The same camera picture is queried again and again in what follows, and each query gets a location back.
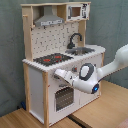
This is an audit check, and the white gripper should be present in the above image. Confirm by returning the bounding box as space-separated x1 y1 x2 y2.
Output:
54 69 77 86

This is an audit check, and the white oven door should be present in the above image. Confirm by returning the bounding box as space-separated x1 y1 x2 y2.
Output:
48 80 79 125

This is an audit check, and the wooden toy kitchen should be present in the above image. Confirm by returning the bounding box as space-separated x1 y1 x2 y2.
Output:
22 2 105 128

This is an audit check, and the right red oven knob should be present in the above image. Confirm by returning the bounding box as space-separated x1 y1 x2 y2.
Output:
71 66 78 73

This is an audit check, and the black toy stovetop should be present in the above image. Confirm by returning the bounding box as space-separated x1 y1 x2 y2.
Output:
34 53 70 66

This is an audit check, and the grey toy sink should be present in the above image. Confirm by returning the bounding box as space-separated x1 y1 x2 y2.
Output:
65 47 95 56

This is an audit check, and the black toy faucet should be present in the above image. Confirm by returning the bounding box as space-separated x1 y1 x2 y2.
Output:
67 33 82 49

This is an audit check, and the grey range hood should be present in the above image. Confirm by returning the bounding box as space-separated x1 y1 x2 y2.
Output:
35 6 64 27

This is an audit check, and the toy microwave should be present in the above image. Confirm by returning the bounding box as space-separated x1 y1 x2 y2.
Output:
67 3 90 21

